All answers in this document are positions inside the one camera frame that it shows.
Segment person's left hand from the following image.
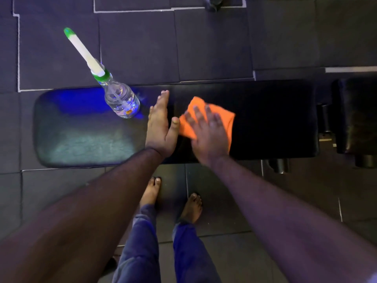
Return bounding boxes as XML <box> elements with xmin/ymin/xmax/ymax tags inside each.
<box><xmin>145</xmin><ymin>90</ymin><xmax>180</xmax><ymax>158</ymax></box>

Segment person's right hand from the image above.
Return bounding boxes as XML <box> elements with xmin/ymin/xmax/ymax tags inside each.
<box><xmin>184</xmin><ymin>104</ymin><xmax>231</xmax><ymax>167</ymax></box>

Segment orange cleaning cloth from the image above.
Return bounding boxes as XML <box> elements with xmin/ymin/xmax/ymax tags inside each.
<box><xmin>179</xmin><ymin>96</ymin><xmax>236</xmax><ymax>153</ymax></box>

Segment person's right forearm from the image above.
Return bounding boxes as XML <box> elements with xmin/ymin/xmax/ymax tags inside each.
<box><xmin>210</xmin><ymin>155</ymin><xmax>377</xmax><ymax>283</ymax></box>

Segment person's left forearm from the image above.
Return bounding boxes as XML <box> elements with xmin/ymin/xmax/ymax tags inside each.
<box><xmin>0</xmin><ymin>147</ymin><xmax>164</xmax><ymax>283</ymax></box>

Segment long black bench pad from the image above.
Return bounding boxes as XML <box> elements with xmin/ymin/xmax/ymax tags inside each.
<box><xmin>33</xmin><ymin>80</ymin><xmax>320</xmax><ymax>169</ymax></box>

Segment clear spray bottle green nozzle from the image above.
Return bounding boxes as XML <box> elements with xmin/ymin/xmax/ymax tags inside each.
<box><xmin>64</xmin><ymin>27</ymin><xmax>141</xmax><ymax>119</ymax></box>

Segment person's left foot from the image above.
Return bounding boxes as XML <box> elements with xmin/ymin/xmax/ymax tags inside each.
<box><xmin>140</xmin><ymin>177</ymin><xmax>162</xmax><ymax>209</ymax></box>

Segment person's foot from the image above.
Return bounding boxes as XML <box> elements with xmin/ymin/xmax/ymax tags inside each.
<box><xmin>179</xmin><ymin>193</ymin><xmax>203</xmax><ymax>224</ymax></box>
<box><xmin>140</xmin><ymin>177</ymin><xmax>162</xmax><ymax>209</ymax></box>

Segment person's right foot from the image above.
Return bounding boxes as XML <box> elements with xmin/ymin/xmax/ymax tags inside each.
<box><xmin>179</xmin><ymin>193</ymin><xmax>203</xmax><ymax>224</ymax></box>

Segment dark metal equipment foot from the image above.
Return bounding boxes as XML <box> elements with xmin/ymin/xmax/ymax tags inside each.
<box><xmin>205</xmin><ymin>0</ymin><xmax>225</xmax><ymax>13</ymax></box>

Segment blue trousers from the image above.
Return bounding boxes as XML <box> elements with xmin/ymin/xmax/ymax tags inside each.
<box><xmin>112</xmin><ymin>204</ymin><xmax>222</xmax><ymax>283</ymax></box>

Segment short black bench seat pad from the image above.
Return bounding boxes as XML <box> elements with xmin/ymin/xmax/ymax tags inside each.
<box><xmin>332</xmin><ymin>77</ymin><xmax>377</xmax><ymax>156</ymax></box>

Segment black metal bench frame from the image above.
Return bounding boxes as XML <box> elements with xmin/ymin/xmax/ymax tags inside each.
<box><xmin>266</xmin><ymin>103</ymin><xmax>377</xmax><ymax>174</ymax></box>

